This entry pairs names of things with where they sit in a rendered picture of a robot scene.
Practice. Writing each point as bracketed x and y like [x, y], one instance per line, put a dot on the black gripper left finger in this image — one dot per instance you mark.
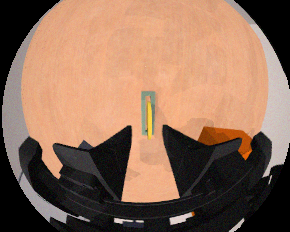
[107, 161]

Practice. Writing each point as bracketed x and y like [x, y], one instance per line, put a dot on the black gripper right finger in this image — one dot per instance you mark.
[189, 159]

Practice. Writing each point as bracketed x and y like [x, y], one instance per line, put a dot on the gold coin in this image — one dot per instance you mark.
[149, 120]

